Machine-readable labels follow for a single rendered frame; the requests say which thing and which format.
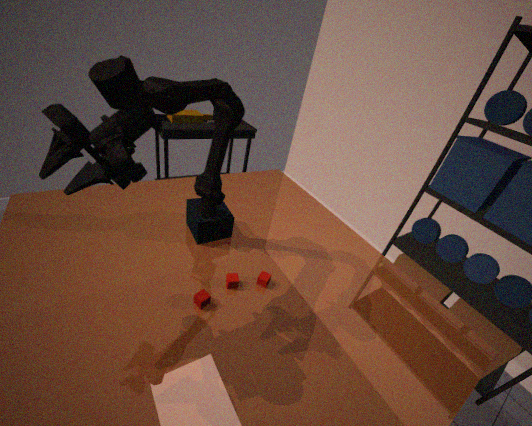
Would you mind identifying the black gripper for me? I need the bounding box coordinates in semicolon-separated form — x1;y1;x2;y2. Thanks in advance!
39;104;137;195

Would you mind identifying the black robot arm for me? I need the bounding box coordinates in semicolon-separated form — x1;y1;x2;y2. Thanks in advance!
88;55;245;218

